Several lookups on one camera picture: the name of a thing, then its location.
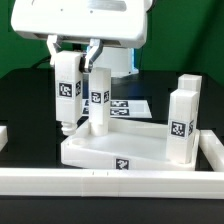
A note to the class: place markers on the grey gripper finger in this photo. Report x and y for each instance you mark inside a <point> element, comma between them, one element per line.
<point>87,60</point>
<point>53,44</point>

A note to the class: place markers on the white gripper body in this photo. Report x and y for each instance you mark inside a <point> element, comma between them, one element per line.
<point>117,23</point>

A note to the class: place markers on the white desk top tray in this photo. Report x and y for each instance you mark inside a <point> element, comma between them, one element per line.
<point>128,145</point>

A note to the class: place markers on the white U-shaped marker base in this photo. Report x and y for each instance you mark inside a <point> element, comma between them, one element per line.
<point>130,109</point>

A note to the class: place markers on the white front fence rail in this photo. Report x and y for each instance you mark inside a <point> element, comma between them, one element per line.
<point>111,183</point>

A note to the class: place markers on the white fence rail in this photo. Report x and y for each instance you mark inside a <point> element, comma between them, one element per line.
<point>213,149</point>
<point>111,183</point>

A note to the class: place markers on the white right fence rail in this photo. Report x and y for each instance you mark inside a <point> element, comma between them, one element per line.
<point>213,149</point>

